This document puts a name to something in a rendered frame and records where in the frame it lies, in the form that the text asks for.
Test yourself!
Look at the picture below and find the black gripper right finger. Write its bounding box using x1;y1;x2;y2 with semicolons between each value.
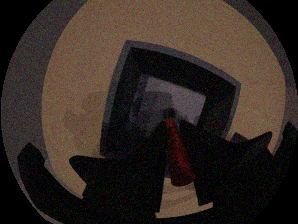
178;120;273;206

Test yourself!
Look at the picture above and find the dark red peg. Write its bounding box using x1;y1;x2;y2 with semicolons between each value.
164;117;196;186

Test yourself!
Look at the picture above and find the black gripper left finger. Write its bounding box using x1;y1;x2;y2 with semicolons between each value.
69;121;168;213

